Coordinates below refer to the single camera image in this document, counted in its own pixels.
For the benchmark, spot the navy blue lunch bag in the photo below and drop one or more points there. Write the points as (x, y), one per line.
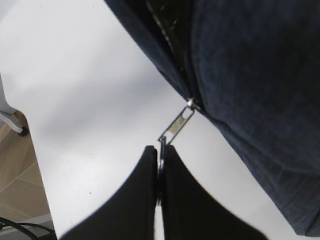
(252, 68)

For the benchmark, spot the grey chair leg with caster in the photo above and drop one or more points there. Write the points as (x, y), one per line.
(7, 115)

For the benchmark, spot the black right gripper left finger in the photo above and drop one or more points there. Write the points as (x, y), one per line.
(130, 213)

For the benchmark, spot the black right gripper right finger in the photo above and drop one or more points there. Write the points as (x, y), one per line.
(189, 212)

